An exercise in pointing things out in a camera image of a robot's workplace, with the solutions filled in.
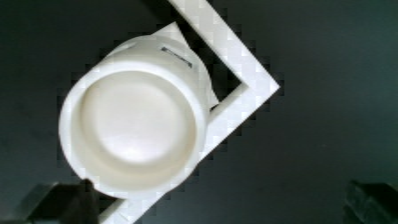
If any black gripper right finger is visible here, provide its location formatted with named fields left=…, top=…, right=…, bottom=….
left=343, top=181, right=398, bottom=224

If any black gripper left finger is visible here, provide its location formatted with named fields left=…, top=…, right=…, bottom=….
left=0, top=179, right=101, bottom=224

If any white lamp shade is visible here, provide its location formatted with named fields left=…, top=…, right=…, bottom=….
left=58, top=35, right=216, bottom=199

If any white U-shaped frame barrier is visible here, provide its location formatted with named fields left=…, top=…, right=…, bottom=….
left=96, top=0, right=280, bottom=224

